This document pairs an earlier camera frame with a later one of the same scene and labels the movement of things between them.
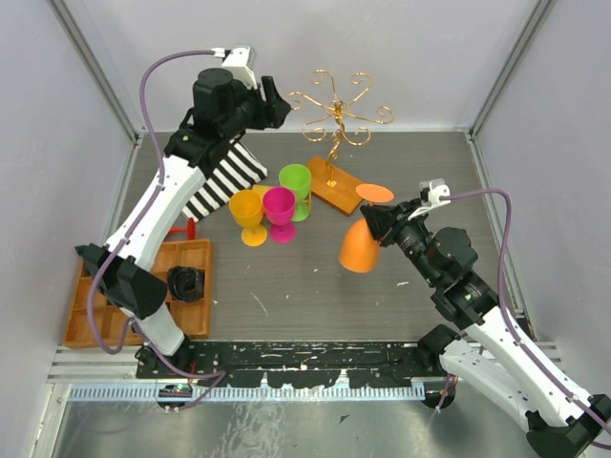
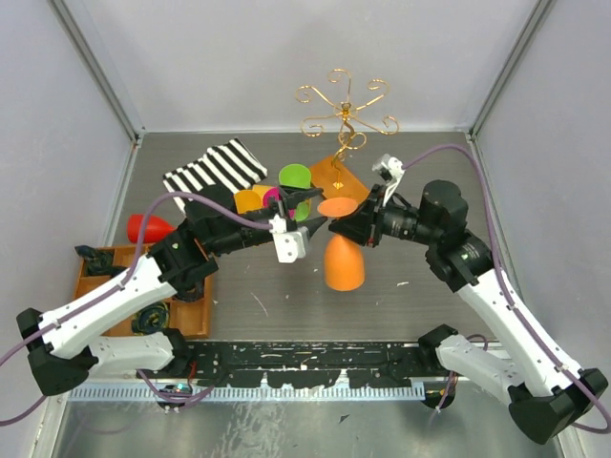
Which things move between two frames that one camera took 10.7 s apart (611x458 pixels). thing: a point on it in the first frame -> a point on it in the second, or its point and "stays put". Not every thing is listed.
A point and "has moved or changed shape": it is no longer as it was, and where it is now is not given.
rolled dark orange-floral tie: (91, 253) stays put
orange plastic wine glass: (359, 247) has moved or changed shape
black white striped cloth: (237, 171) stays put
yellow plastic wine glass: (261, 189) stays put
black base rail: (303, 363) stays put
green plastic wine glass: (297, 176) stays put
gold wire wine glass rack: (327, 182) has moved or changed shape
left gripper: (272, 114) -> (292, 196)
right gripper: (387, 221) -> (367, 224)
